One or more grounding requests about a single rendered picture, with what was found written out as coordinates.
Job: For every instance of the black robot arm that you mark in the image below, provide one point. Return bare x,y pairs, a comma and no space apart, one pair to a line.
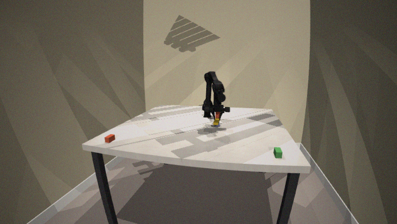
218,90

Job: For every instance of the small green block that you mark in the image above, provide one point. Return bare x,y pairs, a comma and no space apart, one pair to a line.
277,152

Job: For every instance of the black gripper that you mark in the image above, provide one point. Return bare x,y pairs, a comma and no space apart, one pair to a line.
208,108

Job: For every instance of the small orange-red block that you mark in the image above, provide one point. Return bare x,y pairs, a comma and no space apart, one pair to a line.
109,138

